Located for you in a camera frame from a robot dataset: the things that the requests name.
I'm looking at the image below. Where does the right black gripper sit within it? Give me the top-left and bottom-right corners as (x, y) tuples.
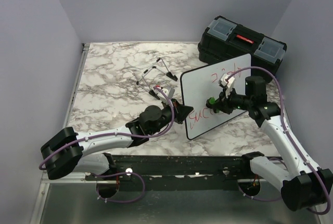
(212, 85), (253, 114)

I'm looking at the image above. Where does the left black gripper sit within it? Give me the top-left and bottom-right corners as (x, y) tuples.
(149, 99), (194, 136)

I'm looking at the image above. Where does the green black whiteboard eraser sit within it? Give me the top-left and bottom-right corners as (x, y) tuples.
(206, 97), (215, 110)

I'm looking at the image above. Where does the white whiteboard with red writing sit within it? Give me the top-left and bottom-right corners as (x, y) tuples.
(180, 54), (251, 140)

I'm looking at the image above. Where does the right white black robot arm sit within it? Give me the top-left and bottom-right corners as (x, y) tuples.
(206, 74), (332, 211)

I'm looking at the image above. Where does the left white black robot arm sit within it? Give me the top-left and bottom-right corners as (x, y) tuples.
(39, 99), (194, 180)

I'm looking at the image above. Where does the black plastic toolbox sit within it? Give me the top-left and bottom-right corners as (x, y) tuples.
(198, 16), (287, 75)

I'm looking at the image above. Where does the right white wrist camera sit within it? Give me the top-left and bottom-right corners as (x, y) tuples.
(219, 73), (235, 98)

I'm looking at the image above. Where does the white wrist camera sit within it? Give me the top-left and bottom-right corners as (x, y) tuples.
(219, 73), (235, 98)
(156, 86), (175, 104)

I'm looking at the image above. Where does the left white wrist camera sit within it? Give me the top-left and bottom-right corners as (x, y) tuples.
(156, 86), (175, 104)

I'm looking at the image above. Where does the black wire easel stand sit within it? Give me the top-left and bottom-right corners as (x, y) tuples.
(135, 57), (178, 100)

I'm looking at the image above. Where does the black front mounting rail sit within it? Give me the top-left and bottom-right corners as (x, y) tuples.
(77, 155), (265, 195)

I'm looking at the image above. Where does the aluminium frame extrusion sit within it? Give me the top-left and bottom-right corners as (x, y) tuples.
(28, 43), (91, 224)

